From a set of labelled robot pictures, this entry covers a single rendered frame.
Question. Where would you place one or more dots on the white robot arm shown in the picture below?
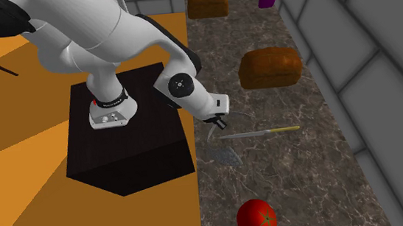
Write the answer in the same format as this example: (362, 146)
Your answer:
(108, 30)

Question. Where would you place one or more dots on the red tomato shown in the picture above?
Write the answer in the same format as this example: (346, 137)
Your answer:
(256, 218)

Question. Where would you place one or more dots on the brown bread loaf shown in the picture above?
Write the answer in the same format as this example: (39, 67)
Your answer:
(270, 67)
(208, 1)

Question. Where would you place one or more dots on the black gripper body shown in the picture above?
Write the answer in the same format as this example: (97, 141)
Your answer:
(218, 120)

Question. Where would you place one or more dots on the dark robot stand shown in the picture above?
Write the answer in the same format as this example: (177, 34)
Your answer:
(132, 150)

